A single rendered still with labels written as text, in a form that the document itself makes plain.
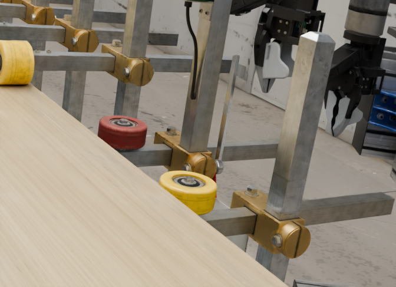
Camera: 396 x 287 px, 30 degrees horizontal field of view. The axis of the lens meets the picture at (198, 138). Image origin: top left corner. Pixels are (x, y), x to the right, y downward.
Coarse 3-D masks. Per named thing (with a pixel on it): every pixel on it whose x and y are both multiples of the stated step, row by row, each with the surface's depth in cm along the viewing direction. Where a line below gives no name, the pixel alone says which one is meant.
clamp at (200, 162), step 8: (160, 136) 131; (168, 136) 131; (176, 136) 132; (168, 144) 129; (176, 144) 127; (176, 152) 126; (184, 152) 124; (192, 152) 125; (200, 152) 125; (208, 152) 126; (176, 160) 127; (184, 160) 124; (192, 160) 123; (200, 160) 123; (208, 160) 124; (168, 168) 129; (176, 168) 127; (184, 168) 123; (192, 168) 123; (200, 168) 123; (208, 168) 124; (208, 176) 125
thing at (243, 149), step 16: (160, 144) 129; (208, 144) 133; (224, 144) 135; (240, 144) 136; (256, 144) 138; (272, 144) 140; (128, 160) 123; (144, 160) 125; (160, 160) 127; (224, 160) 135
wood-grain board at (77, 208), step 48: (0, 96) 128; (0, 144) 105; (48, 144) 108; (96, 144) 111; (0, 192) 89; (48, 192) 92; (96, 192) 94; (144, 192) 97; (0, 240) 78; (48, 240) 79; (96, 240) 81; (144, 240) 83; (192, 240) 85
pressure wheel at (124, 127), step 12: (108, 120) 122; (120, 120) 122; (132, 120) 124; (108, 132) 119; (120, 132) 119; (132, 132) 119; (144, 132) 121; (108, 144) 120; (120, 144) 119; (132, 144) 120; (144, 144) 123
